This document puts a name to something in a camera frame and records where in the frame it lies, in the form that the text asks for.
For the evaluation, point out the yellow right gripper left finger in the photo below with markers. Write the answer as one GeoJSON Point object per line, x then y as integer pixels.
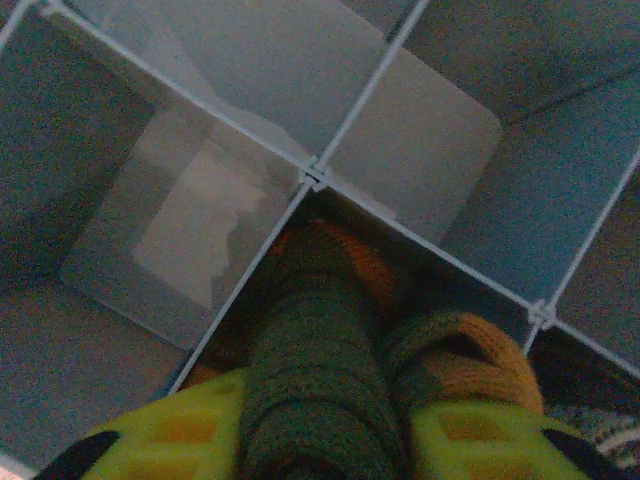
{"type": "Point", "coordinates": [175, 435]}

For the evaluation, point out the grey divided organizer box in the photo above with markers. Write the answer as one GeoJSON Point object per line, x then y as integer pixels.
{"type": "Point", "coordinates": [300, 100]}

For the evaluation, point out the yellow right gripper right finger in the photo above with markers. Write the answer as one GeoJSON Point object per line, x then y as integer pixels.
{"type": "Point", "coordinates": [490, 445]}

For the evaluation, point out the olive green orange-toed sock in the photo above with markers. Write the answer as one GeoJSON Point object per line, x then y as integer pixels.
{"type": "Point", "coordinates": [320, 350]}

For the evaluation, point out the beige brown argyle sock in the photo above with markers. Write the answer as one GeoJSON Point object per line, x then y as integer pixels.
{"type": "Point", "coordinates": [610, 440]}

